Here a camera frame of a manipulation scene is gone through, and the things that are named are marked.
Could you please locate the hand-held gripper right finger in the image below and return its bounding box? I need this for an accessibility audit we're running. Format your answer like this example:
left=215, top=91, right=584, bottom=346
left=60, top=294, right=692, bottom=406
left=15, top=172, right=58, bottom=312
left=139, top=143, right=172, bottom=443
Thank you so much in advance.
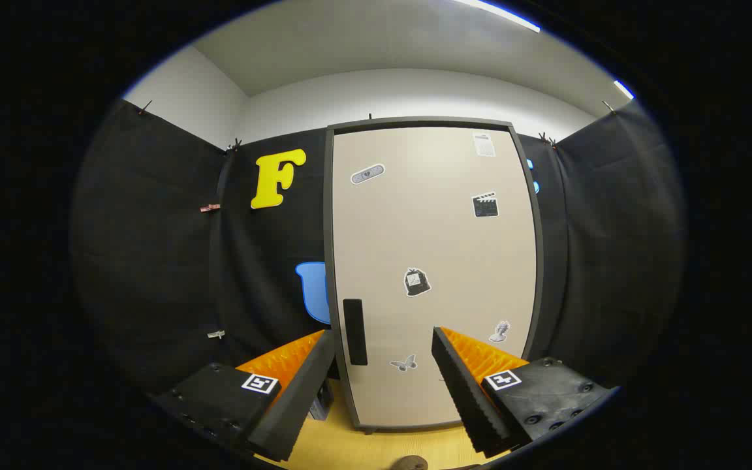
left=431, top=326, right=612, bottom=458

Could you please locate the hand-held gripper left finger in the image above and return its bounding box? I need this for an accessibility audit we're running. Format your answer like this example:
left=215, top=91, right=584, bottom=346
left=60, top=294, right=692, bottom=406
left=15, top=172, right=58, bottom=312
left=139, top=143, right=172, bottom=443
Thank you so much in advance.
left=151, top=330, right=337, bottom=463

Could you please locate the black door handle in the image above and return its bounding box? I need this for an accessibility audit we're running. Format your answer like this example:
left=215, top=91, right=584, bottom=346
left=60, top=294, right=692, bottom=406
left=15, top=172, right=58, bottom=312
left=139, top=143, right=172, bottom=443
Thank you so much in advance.
left=343, top=299, right=368, bottom=366

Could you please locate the dark grey shoe cabinet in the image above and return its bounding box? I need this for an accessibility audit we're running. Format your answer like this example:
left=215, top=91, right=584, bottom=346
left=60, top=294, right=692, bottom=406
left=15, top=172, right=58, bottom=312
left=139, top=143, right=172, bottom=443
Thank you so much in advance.
left=324, top=117, right=544, bottom=435

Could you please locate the beige shoe cabinet door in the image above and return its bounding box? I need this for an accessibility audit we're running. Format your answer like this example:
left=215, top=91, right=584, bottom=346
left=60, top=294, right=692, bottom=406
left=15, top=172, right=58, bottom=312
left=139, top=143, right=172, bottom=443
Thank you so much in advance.
left=332, top=126, right=538, bottom=428

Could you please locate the blue paperback book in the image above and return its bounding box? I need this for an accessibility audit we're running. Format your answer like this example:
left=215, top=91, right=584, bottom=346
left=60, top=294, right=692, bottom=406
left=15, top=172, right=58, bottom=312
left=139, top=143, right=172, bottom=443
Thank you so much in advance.
left=311, top=379, right=334, bottom=420

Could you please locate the black backdrop cloth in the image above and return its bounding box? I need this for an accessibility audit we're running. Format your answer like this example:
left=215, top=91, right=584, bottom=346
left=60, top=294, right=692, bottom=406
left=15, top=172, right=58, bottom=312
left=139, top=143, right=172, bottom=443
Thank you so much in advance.
left=70, top=98, right=687, bottom=418

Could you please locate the long ceiling light strip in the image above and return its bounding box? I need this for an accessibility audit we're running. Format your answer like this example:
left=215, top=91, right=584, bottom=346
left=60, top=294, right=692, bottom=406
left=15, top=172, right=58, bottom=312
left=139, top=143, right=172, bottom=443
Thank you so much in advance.
left=454, top=0, right=541, bottom=33

